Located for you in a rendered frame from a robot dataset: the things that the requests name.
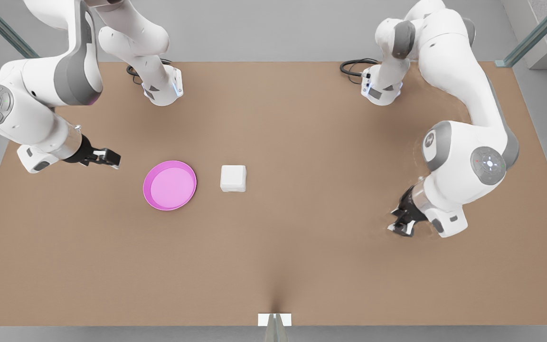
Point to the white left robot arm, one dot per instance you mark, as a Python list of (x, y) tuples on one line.
[(463, 128)]

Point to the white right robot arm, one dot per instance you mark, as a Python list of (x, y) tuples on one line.
[(41, 90)]

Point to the white closed box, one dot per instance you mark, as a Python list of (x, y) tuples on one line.
[(233, 178)]

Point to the pink round plate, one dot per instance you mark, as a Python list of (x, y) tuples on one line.
[(170, 185)]

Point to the silver frame post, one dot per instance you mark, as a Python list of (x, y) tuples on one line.
[(274, 327), (3, 27), (532, 34)]

